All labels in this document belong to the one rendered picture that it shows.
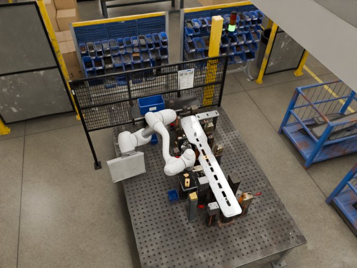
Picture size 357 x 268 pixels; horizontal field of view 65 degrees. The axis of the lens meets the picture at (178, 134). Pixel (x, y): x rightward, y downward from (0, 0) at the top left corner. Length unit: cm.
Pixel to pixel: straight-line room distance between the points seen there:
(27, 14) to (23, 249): 286
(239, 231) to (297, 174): 179
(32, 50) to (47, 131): 139
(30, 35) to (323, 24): 408
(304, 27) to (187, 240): 264
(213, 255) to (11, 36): 356
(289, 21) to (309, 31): 5
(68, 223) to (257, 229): 233
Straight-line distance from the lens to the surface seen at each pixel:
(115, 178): 326
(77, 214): 403
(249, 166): 349
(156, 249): 291
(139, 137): 315
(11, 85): 479
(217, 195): 284
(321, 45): 42
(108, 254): 371
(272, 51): 567
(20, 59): 452
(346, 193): 445
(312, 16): 43
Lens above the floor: 343
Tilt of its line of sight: 48 degrees down
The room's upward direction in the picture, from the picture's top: 1 degrees clockwise
